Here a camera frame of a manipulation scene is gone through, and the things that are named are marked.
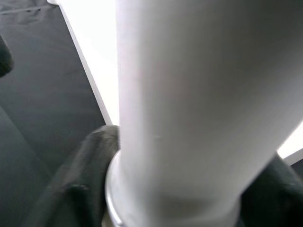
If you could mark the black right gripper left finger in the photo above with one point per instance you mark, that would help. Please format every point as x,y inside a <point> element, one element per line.
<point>78,184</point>

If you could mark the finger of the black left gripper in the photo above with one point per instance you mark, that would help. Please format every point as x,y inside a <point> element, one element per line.
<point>4,56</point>

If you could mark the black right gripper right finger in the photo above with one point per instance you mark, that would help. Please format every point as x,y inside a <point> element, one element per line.
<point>274,196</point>

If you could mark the white plastic children table top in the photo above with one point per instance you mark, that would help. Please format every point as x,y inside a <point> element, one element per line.
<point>94,47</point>

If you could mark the white plastic table leg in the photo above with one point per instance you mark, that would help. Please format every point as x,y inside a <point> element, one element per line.
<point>189,94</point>

